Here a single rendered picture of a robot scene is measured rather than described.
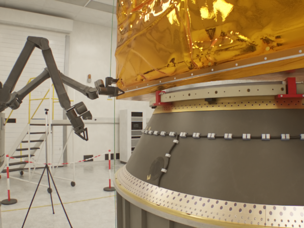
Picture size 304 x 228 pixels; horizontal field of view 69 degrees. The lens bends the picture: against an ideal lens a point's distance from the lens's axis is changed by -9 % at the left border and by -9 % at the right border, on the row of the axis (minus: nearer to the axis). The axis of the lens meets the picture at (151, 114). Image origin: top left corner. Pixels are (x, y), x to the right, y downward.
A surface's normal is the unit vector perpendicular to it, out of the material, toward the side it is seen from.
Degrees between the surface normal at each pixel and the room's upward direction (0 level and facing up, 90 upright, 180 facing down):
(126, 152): 90
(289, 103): 61
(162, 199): 43
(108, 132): 90
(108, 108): 90
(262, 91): 90
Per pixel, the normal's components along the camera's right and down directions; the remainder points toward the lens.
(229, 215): -0.36, -0.75
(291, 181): -0.28, -0.50
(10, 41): 0.58, -0.03
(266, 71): -0.83, -0.02
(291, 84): -0.29, -0.04
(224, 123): -0.53, -0.49
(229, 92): -0.57, -0.03
